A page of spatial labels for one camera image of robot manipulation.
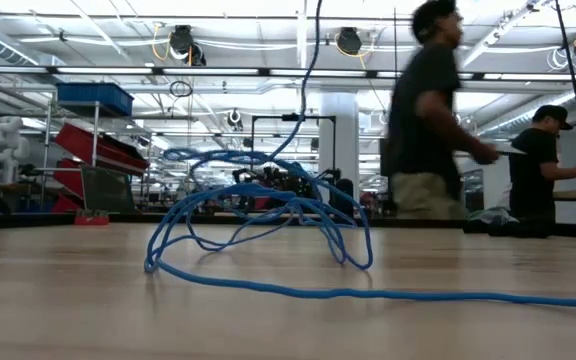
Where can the black background robot arm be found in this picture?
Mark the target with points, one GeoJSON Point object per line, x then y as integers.
{"type": "Point", "coordinates": [340, 192]}
{"type": "Point", "coordinates": [248, 182]}

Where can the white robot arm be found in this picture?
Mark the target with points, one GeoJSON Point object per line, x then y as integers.
{"type": "Point", "coordinates": [5, 147]}

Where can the white building column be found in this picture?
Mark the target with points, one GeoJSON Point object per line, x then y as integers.
{"type": "Point", "coordinates": [338, 150]}

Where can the person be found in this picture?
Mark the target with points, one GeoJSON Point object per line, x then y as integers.
{"type": "Point", "coordinates": [423, 125]}
{"type": "Point", "coordinates": [533, 170]}

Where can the thin vertical pole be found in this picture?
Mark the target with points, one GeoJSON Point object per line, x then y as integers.
{"type": "Point", "coordinates": [395, 30]}

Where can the metal shelf rack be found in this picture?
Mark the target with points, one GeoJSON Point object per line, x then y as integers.
{"type": "Point", "coordinates": [95, 135]}

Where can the small red box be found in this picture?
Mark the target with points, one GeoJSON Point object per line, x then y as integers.
{"type": "Point", "coordinates": [91, 219]}

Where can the blue plastic tote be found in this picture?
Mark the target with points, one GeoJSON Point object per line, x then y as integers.
{"type": "Point", "coordinates": [95, 96]}

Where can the red plastic bin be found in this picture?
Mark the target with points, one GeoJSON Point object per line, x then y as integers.
{"type": "Point", "coordinates": [63, 204]}
{"type": "Point", "coordinates": [80, 142]}
{"type": "Point", "coordinates": [65, 177]}

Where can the black camera gantry frame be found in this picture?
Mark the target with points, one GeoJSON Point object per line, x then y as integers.
{"type": "Point", "coordinates": [293, 118]}

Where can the black aluminium table frame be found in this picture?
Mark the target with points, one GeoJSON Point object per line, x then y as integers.
{"type": "Point", "coordinates": [28, 221]}

